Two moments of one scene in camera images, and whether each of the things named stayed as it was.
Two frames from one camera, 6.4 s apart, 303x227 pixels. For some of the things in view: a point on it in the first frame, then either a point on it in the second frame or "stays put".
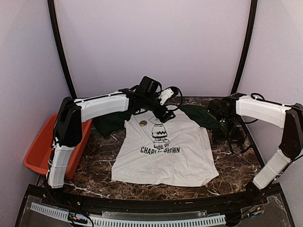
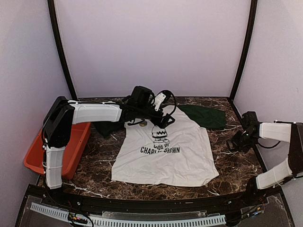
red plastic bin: x=38 y=158 stays put
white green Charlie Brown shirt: x=179 y=152 stays put
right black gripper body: x=228 y=129 to x=242 y=141
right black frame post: x=252 y=21 stays put
